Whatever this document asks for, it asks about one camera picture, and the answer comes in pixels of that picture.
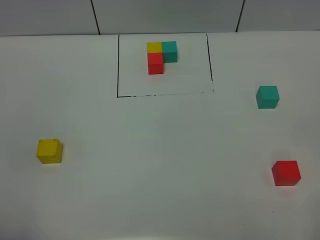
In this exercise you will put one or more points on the template red cube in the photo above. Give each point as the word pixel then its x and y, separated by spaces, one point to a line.
pixel 155 63

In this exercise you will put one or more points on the template teal cube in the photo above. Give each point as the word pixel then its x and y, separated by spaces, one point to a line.
pixel 170 51

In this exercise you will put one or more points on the template yellow cube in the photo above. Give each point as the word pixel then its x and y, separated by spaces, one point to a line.
pixel 154 47

